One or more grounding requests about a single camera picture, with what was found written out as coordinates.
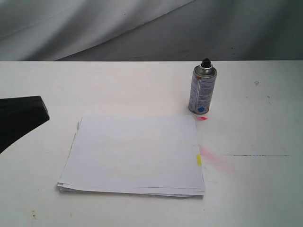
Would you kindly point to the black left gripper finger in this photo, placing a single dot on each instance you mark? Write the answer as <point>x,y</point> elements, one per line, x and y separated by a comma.
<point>19,116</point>

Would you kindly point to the white spray paint can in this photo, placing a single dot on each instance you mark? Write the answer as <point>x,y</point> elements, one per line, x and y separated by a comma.
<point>202,87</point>

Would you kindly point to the grey backdrop cloth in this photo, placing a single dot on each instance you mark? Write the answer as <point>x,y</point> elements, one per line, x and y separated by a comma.
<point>151,30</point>

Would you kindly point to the white paper stack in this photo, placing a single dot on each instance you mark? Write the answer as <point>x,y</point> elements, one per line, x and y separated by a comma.
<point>156,155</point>

